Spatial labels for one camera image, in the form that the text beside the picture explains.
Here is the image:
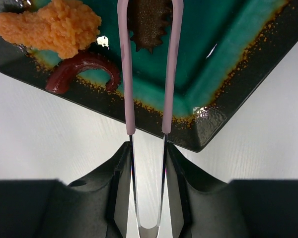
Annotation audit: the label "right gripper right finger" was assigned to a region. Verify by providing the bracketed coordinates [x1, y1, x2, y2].
[166, 143, 248, 238]

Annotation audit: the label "red octopus tentacle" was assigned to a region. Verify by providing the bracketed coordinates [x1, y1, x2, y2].
[45, 51, 122, 94]

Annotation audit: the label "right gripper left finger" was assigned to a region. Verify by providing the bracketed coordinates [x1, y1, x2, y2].
[67, 142, 131, 238]

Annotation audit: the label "clear plastic tongs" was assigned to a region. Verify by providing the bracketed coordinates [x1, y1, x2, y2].
[117, 0, 184, 238]

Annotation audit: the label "orange fried shrimp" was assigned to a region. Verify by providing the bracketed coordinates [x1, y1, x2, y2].
[0, 0, 102, 59]

